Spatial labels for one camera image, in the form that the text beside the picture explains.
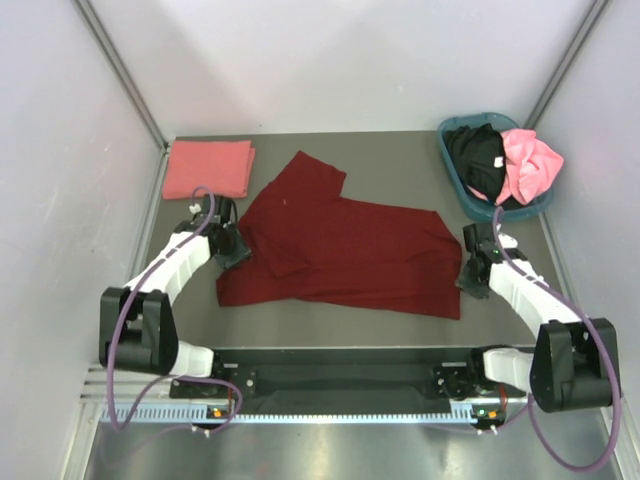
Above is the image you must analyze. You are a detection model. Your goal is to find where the pink t-shirt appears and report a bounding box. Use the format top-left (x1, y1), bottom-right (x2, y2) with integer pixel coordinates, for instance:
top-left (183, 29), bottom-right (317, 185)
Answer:
top-left (496, 129), bottom-right (564, 205)

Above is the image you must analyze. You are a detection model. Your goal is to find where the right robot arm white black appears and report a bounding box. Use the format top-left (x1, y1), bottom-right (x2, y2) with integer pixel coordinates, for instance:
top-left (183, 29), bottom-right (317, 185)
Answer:
top-left (433, 223), bottom-right (619, 413)

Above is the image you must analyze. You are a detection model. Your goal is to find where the grey slotted cable duct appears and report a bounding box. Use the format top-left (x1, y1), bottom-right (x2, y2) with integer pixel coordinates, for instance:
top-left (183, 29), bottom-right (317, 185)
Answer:
top-left (130, 403), bottom-right (506, 427)

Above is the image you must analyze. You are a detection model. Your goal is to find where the dark red t-shirt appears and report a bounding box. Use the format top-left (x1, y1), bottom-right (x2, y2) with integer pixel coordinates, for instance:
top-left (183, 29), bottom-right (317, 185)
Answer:
top-left (217, 151), bottom-right (462, 320)

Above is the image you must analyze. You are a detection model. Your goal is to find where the folded coral red t-shirt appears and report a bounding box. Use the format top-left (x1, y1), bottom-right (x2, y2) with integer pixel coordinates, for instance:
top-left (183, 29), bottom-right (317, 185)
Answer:
top-left (162, 140), bottom-right (256, 200)

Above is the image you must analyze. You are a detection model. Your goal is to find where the black t-shirt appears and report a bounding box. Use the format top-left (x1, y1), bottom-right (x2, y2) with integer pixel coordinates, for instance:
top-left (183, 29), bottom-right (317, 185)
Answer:
top-left (443, 123), bottom-right (506, 205)

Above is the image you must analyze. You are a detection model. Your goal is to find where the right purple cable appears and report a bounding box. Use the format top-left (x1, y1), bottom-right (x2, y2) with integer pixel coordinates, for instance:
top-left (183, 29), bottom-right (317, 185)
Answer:
top-left (492, 207), bottom-right (625, 474)

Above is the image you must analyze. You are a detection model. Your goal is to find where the purple cable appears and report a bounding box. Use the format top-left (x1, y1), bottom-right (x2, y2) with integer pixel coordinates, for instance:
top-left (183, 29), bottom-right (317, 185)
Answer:
top-left (105, 185), bottom-right (246, 431)
top-left (492, 207), bottom-right (625, 474)

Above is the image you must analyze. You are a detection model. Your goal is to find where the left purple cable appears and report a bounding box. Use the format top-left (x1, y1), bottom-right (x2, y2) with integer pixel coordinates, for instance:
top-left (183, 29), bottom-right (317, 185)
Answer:
top-left (105, 185), bottom-right (246, 431)

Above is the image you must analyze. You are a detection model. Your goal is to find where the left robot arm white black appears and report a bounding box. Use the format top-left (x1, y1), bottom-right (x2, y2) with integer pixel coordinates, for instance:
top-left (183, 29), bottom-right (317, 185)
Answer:
top-left (99, 195), bottom-right (251, 397)

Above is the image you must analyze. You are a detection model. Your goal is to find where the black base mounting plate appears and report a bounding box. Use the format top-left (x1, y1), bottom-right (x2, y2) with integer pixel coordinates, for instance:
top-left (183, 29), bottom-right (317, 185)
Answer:
top-left (168, 347), bottom-right (526, 415)

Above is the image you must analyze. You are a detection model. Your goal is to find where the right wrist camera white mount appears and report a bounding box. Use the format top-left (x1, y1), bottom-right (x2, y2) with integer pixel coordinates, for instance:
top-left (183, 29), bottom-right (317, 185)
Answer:
top-left (499, 233), bottom-right (518, 249)

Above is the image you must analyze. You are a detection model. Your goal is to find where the teal plastic basket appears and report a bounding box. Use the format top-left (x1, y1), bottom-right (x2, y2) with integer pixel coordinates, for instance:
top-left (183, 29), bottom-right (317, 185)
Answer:
top-left (437, 112), bottom-right (554, 222)

